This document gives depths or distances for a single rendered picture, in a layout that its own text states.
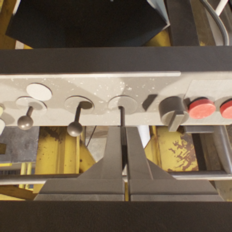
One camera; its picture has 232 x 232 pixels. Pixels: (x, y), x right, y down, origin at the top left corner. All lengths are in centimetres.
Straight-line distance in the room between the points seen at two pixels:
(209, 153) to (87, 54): 21
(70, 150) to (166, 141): 14
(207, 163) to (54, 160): 23
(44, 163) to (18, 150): 341
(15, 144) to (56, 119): 352
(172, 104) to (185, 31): 19
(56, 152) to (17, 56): 14
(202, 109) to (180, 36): 17
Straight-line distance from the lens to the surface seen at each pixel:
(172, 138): 26
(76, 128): 16
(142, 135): 118
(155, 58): 17
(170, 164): 25
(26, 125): 18
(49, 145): 27
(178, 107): 17
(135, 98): 17
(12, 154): 373
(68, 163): 25
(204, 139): 28
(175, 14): 36
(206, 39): 37
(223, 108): 20
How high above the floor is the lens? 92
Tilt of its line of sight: 18 degrees down
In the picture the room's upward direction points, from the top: 177 degrees clockwise
